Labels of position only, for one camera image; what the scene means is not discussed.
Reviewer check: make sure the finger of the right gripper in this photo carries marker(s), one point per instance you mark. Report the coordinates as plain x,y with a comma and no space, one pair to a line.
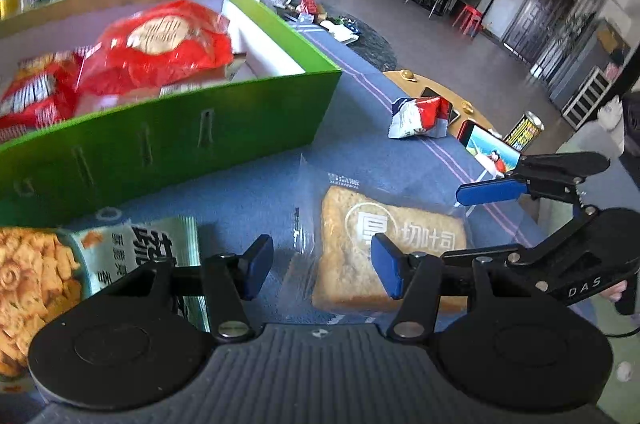
485,192
507,256

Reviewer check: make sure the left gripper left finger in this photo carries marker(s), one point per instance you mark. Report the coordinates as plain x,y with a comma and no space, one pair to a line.
229,280

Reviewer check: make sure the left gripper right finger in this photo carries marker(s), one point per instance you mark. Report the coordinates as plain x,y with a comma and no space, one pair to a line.
414,280

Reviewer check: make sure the clear toast bread pack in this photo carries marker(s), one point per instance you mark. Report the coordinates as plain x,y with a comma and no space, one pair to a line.
355,244

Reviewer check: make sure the small red white blue wrapper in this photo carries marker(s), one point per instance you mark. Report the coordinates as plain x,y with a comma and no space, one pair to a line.
416,117

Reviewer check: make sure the green cracker snack bag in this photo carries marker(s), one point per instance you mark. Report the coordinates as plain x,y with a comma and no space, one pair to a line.
45,272

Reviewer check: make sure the tall red chip bag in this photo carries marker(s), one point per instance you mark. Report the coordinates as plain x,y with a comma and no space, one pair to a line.
160,46

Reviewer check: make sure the red snack bag with face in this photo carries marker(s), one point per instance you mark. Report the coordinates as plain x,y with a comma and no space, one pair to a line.
43,93

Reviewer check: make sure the brown paper snack pack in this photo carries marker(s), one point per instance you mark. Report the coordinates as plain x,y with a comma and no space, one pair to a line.
90,103

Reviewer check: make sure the person's right hand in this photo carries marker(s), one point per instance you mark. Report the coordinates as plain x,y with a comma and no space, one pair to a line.
615,293

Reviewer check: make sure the phone with cartoon screen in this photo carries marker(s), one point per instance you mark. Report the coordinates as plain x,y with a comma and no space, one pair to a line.
497,157

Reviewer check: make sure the black smartphone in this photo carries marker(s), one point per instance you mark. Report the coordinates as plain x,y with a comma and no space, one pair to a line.
445,109

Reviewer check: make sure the yellow drink can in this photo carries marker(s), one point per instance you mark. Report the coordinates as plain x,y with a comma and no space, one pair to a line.
524,132

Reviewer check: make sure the blue striped tablecloth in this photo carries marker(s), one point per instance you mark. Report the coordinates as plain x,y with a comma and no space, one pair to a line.
234,206

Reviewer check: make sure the round wooden side table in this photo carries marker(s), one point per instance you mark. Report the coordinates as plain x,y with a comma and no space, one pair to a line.
413,85

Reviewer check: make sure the green cardboard box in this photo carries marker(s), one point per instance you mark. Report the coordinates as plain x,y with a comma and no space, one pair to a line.
277,102

